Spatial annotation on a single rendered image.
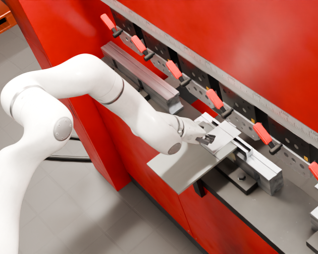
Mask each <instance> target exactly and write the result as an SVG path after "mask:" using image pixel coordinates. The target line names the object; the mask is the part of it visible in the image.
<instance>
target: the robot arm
mask: <svg viewBox="0 0 318 254"><path fill-rule="evenodd" d="M85 94H88V95H90V96H91V97H92V98H94V99H95V100H96V101H98V102H99V103H100V104H102V105H103V106H105V107H106V108H107V109H109V110H110V111H112V112H113V113H115V114H116V115H117V116H119V117H120V118H121V119H122V120H123V121H124V122H125V123H126V124H127V125H128V126H129V127H130V128H131V131H132V133H133V134H134V135H136V136H138V137H141V138H142V139H143V140H144V141H145V142H146V143H147V144H149V145H150V146H151V147H153V148H154V149H156V150H157V151H159V152H160V153H162V154H165V155H173V154H176V153H177V152H178V151H179V150H180V149H181V147H182V141H184V142H188V143H192V144H201V143H203V144H205V145H207V146H208V145H209V144H212V143H213V141H214V140H215V137H216V136H215V135H211V134H206V131H205V130H204V126H202V125H198V124H196V123H195V122H194V121H192V120H191V119H189V118H184V117H178V116H176V115H172V114H167V113H162V112H158V111H155V110H154V109H153V107H152V106H151V105H150V104H149V103H148V102H147V101H146V100H145V99H144V98H143V97H142V95H141V94H140V93H139V92H138V91H136V90H135V89H134V88H133V87H132V86H131V85H130V84H129V83H128V82H126V81H125V80H124V79H123V78H122V77H121V76H119V75H118V74H117V73H116V72H115V71H114V70H112V69H111V68H110V67H109V66H108V65H106V64H105V63H104V62H103V61H102V60H100V59H99V58H98V57H96V56H94V55H91V54H80V55H77V56H75V57H73V58H71V59H69V60H68V61H66V62H64V63H62V64H60V65H58V66H56V67H53V68H50V69H46V70H39V71H33V72H28V73H24V74H21V75H19V76H17V77H15V78H14V79H12V80H11V81H9V82H8V83H7V84H6V85H5V87H4V88H3V90H2V92H1V105H2V108H3V109H4V111H5V112H6V113H7V114H8V115H9V116H10V117H11V118H12V119H14V120H15V121H16V122H17V123H19V124H20V125H21V126H23V127H24V135H23V137H22V138H21V140H20V141H18V142H17V143H15V144H13V145H10V146H8V147H5V148H3V149H2V150H1V151H0V254H18V251H19V224H20V211H21V206H22V202H23V198H24V195H25V192H26V189H27V187H28V185H29V183H30V180H31V178H32V176H33V173H34V172H35V170H36V168H37V167H38V166H39V164H40V163H41V162H42V161H43V160H44V159H46V158H47V157H48V156H50V155H51V154H53V153H55V152H57V151H58V150H60V149H61V148H62V147H63V146H64V145H65V144H66V143H67V142H68V140H69V138H70V137H71V134H72V131H73V117H72V115H71V113H70V111H69V110H68V108H67V107H66V106H65V105H64V104H62V103H61V102H60V101H58V100H57V99H63V98H71V97H77V96H82V95H85ZM203 137H205V138H204V139H203Z"/></svg>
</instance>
